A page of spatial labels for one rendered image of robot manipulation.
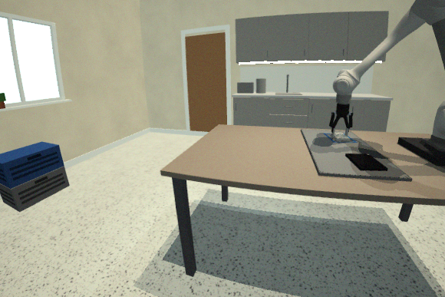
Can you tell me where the black rectangular frame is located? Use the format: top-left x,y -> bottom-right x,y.
345,153 -> 388,171

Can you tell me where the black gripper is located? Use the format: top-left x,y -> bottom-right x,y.
329,104 -> 353,138

